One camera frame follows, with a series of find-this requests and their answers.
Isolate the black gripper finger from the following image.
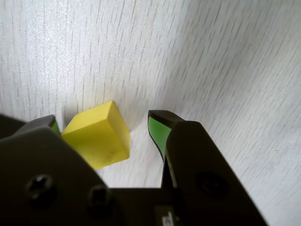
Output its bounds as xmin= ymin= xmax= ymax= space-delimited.
xmin=147 ymin=109 xmax=269 ymax=226
xmin=0 ymin=114 xmax=125 ymax=226

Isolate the yellow wooden cube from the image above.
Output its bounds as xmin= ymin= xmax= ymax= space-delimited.
xmin=60 ymin=100 xmax=131 ymax=170

